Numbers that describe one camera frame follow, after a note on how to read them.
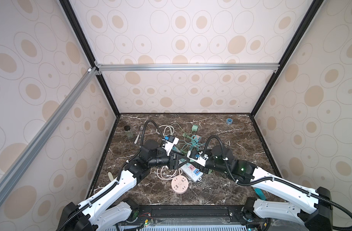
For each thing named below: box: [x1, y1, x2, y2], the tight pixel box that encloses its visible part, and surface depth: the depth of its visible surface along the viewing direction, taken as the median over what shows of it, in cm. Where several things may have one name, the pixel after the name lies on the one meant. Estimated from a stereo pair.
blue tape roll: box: [226, 117, 233, 125], surface depth 118 cm
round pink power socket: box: [171, 175, 189, 194], surface depth 83 cm
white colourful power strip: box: [180, 162, 204, 183], surface depth 87 cm
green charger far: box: [191, 124, 199, 132], surface depth 111 cm
